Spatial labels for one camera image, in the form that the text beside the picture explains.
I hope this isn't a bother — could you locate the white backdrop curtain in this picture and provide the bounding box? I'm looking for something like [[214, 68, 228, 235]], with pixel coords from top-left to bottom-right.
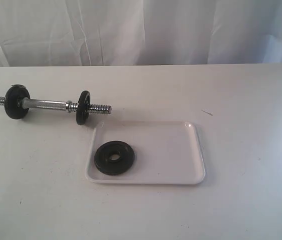
[[0, 0, 282, 67]]

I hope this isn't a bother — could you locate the white rectangular tray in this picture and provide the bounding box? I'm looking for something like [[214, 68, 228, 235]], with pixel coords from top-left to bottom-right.
[[86, 121, 205, 185]]

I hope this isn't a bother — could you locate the chrome dumbbell bar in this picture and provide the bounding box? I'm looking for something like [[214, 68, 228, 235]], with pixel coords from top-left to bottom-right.
[[0, 95, 112, 116]]

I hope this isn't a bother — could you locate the black weight plate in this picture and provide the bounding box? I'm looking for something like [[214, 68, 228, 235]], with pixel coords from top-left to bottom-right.
[[94, 140, 135, 176]]

